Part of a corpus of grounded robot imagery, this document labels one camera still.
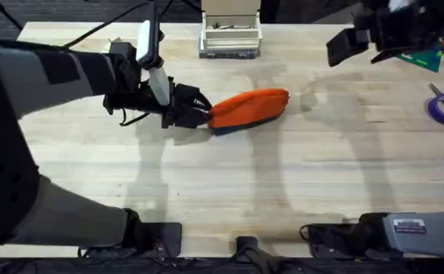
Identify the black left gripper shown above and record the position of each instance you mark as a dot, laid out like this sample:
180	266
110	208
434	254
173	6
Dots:
130	99

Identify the left wrist upright plate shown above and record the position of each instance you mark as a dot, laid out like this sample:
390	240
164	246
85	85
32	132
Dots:
148	38

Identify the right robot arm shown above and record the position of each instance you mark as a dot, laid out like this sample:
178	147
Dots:
423	232

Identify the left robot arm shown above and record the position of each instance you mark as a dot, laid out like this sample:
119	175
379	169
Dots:
24	76

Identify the orange soft zip bag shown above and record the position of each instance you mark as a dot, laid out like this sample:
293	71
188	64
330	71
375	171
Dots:
248	108

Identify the white open box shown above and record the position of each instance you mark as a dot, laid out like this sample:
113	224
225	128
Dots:
230	36

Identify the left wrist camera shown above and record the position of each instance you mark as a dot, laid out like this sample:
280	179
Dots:
122	48

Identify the black rail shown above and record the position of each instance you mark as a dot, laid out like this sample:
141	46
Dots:
54	266

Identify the black table clamp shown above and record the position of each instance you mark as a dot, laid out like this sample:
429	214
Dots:
246	247

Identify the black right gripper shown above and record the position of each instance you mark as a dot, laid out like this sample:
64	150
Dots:
408	26

